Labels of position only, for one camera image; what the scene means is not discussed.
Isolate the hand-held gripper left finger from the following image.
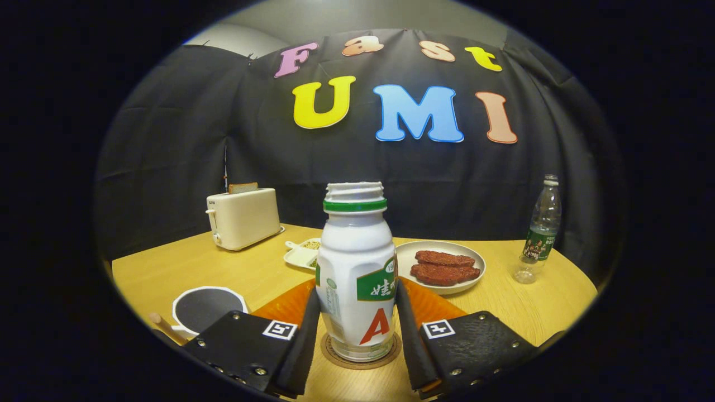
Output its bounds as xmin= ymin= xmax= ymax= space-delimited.
xmin=182 ymin=279 xmax=322 ymax=400

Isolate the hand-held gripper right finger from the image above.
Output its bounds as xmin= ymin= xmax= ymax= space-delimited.
xmin=394 ymin=277 xmax=540 ymax=400

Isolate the round cork coaster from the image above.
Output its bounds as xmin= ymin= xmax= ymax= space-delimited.
xmin=320 ymin=332 xmax=403 ymax=370

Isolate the white cup with wooden handle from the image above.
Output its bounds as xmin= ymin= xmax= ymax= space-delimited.
xmin=148 ymin=286 xmax=250 ymax=347

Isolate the white juice bottle green label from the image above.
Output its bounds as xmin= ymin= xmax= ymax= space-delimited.
xmin=314 ymin=181 xmax=399 ymax=363

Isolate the clear plastic water bottle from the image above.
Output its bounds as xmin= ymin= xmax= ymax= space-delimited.
xmin=513 ymin=174 xmax=563 ymax=285

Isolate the red-brown meat slice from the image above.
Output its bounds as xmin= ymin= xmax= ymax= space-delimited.
xmin=414 ymin=250 xmax=476 ymax=268
xmin=410 ymin=263 xmax=482 ymax=288

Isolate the beige round plate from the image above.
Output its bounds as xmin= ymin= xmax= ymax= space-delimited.
xmin=394 ymin=240 xmax=487 ymax=296

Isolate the white divided dish with beans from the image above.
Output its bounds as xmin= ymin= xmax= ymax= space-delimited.
xmin=283 ymin=237 xmax=323 ymax=271

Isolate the wooden table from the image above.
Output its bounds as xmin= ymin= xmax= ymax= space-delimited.
xmin=111 ymin=223 xmax=599 ymax=402

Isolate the cream toaster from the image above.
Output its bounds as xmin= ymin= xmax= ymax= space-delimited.
xmin=206 ymin=188 xmax=282 ymax=252

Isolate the black backdrop cloth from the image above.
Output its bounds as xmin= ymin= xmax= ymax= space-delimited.
xmin=92 ymin=28 xmax=626 ymax=285

